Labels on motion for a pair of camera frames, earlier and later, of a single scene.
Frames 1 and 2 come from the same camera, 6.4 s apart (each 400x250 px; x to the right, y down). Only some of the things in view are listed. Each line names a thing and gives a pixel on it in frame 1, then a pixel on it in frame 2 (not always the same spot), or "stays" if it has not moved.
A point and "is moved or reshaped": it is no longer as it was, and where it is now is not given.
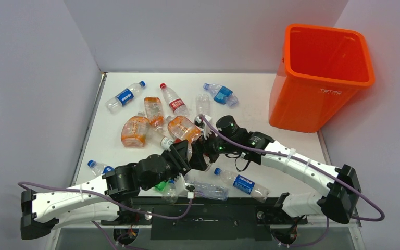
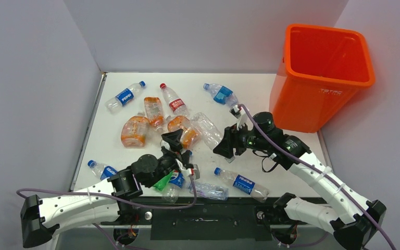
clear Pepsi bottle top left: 124,97 stays
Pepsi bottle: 170,194 stays
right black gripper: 197,160 to 230,140
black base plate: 240,219 stays
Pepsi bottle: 258,192 stays
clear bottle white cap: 202,104 is moved or reshaped
